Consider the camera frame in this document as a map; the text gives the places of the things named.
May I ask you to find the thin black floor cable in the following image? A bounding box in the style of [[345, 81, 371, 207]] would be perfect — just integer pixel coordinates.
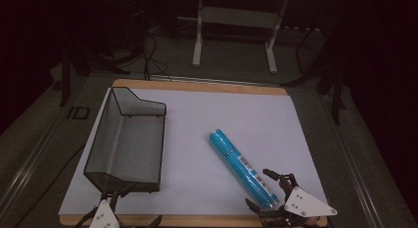
[[13, 144, 87, 228]]

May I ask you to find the silver metal floor strip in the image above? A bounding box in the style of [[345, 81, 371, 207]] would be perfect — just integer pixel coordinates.
[[148, 73, 281, 88]]

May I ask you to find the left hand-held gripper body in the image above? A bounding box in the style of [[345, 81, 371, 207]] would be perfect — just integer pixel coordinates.
[[74, 197, 163, 228]]

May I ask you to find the person's right hand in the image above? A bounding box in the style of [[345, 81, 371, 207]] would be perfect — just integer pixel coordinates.
[[304, 215, 329, 228]]

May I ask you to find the grey metal floor rail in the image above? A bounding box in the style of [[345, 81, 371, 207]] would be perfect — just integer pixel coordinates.
[[0, 104, 72, 211], [319, 94, 387, 228]]

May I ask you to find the blue cylindrical tube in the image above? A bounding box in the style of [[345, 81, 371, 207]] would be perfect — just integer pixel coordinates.
[[208, 128, 281, 211]]

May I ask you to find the black stand leg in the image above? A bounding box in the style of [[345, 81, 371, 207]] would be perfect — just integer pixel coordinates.
[[59, 44, 73, 108], [329, 64, 347, 126]]

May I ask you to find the white metal stand frame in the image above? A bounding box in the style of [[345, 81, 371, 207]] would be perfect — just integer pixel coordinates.
[[191, 0, 290, 75]]

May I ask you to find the white table mat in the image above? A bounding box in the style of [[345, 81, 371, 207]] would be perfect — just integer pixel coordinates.
[[58, 87, 329, 218]]

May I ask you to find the black wire mesh basket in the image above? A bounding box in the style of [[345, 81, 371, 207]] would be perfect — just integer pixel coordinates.
[[83, 86, 168, 193]]

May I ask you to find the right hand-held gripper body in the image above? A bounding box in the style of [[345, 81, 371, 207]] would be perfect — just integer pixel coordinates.
[[258, 173, 339, 228]]

